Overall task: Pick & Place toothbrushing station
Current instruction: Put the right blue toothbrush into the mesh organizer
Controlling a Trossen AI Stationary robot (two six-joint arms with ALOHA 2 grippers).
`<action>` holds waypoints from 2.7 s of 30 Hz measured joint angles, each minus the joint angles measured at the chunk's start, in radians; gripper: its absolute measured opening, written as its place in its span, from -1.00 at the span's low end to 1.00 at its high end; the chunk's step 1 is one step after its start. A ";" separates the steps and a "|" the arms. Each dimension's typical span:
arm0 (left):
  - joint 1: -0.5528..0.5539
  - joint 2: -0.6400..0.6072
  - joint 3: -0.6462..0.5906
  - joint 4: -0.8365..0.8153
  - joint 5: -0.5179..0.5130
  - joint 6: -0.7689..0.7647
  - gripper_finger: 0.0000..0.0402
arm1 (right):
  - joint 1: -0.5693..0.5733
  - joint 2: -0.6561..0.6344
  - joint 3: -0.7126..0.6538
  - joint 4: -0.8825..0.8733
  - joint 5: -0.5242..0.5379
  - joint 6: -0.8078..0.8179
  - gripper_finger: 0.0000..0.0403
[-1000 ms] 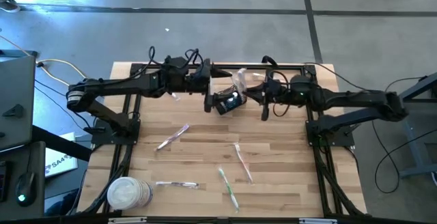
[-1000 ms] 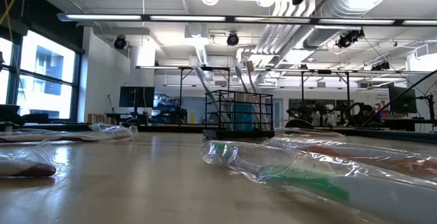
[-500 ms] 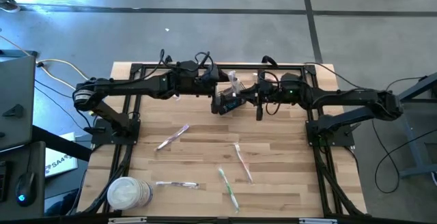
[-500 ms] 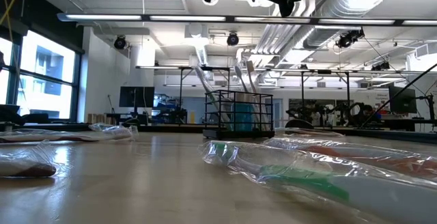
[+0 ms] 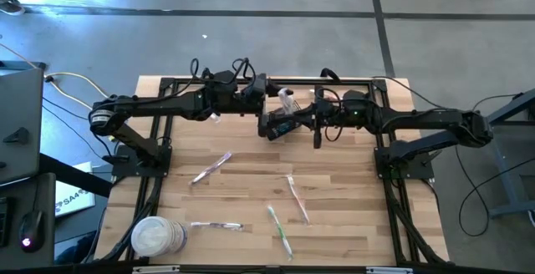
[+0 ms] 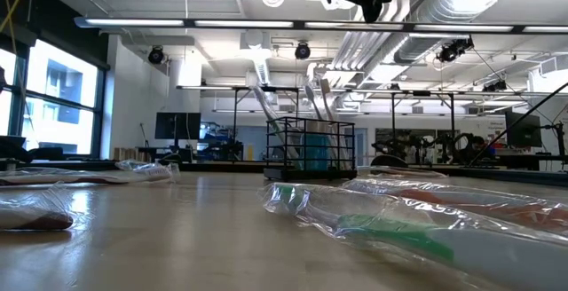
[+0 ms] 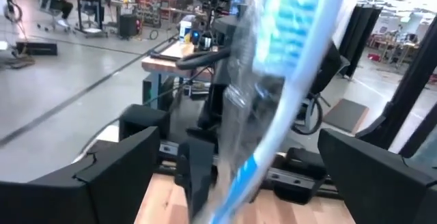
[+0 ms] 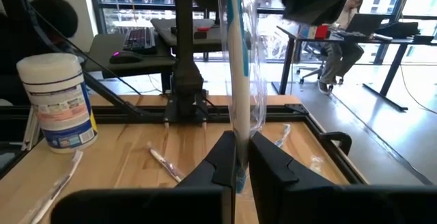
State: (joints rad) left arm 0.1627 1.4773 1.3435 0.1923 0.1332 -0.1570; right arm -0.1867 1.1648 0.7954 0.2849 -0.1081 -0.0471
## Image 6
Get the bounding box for teal mouthwash bottle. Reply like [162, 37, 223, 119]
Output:
[301, 133, 323, 171]
[312, 133, 333, 171]

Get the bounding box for black wire caddy basket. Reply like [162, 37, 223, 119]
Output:
[264, 116, 359, 182]

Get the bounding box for orange toothbrush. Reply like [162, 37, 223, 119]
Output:
[341, 177, 568, 234]

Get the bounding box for purple toothbrush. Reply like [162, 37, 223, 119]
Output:
[0, 159, 175, 186]

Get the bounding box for silver ceiling ducts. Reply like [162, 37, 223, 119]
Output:
[330, 0, 516, 86]

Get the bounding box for black ceiling spotlight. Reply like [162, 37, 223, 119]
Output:
[436, 35, 475, 64]
[147, 45, 167, 66]
[294, 41, 312, 61]

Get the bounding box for long ceiling light strip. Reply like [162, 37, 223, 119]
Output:
[74, 15, 568, 35]

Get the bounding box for black background robot arms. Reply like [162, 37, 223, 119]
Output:
[381, 129, 471, 168]

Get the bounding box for black monitor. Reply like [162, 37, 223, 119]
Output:
[504, 110, 543, 149]
[154, 111, 202, 141]

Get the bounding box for person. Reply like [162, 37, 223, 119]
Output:
[463, 134, 497, 167]

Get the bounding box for wooden blocks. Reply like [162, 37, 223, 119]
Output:
[113, 147, 153, 162]

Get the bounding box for green wrapped toothbrush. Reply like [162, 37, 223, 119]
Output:
[256, 181, 568, 291]

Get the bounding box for large window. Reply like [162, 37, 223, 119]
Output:
[0, 37, 107, 158]

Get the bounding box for dark wrapped toothbrush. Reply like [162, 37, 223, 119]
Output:
[0, 183, 97, 232]

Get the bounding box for black background rig frame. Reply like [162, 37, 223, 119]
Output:
[176, 84, 568, 168]

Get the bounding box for black aluminium table frame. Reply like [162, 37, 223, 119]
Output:
[0, 157, 568, 189]

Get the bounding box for thin black cable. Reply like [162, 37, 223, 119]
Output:
[469, 81, 568, 167]

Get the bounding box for hanging yellow cable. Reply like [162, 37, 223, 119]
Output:
[0, 0, 35, 57]

